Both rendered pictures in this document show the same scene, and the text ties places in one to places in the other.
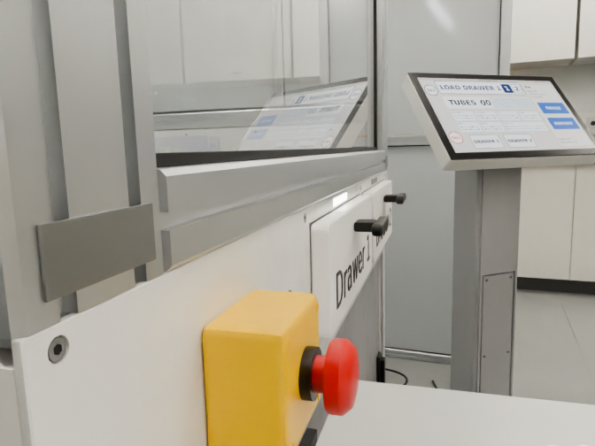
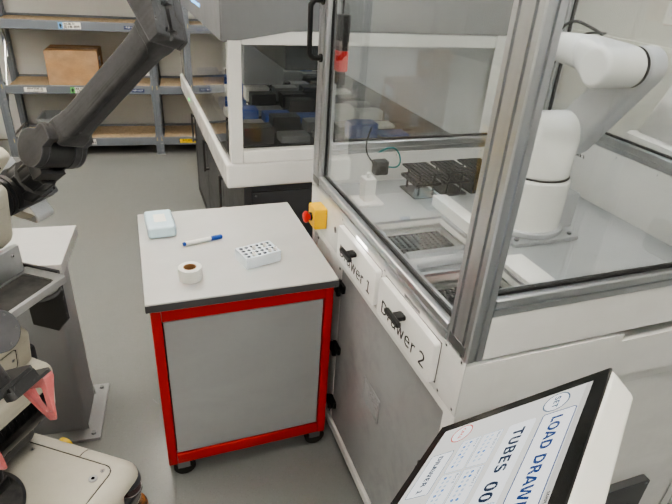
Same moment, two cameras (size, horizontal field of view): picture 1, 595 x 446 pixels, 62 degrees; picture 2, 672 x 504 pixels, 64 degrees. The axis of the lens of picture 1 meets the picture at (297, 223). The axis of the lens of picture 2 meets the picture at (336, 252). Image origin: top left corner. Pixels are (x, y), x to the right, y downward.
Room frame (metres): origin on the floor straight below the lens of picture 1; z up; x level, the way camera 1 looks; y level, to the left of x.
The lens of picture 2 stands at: (1.61, -0.94, 1.64)
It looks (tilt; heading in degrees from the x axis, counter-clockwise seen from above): 28 degrees down; 142
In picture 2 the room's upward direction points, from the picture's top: 4 degrees clockwise
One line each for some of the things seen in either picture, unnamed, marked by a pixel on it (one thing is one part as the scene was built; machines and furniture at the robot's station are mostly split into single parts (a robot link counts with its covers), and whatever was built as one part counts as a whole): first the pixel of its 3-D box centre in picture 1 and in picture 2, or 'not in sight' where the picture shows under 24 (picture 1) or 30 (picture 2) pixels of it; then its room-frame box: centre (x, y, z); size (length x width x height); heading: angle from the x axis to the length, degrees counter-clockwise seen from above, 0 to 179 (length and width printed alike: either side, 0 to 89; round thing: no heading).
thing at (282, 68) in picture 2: not in sight; (303, 63); (-0.96, 0.75, 1.13); 1.78 x 1.14 x 0.45; 164
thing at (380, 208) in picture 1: (379, 215); (405, 325); (0.88, -0.15, 0.87); 0.29 x 0.02 x 0.11; 164
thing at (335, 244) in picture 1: (348, 251); (357, 262); (0.58, -0.06, 0.87); 0.29 x 0.02 x 0.11; 164
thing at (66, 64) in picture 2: not in sight; (75, 65); (-3.51, 0.11, 0.72); 0.41 x 0.32 x 0.28; 68
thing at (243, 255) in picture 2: not in sight; (258, 254); (0.25, -0.20, 0.78); 0.12 x 0.08 x 0.04; 88
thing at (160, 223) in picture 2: not in sight; (160, 223); (-0.12, -0.39, 0.78); 0.15 x 0.10 x 0.04; 166
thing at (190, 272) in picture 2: not in sight; (190, 272); (0.25, -0.43, 0.78); 0.07 x 0.07 x 0.04
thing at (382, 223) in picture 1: (370, 226); (349, 254); (0.58, -0.09, 0.91); 0.07 x 0.04 x 0.01; 164
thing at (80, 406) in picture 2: not in sight; (45, 339); (-0.21, -0.82, 0.38); 0.30 x 0.30 x 0.76; 68
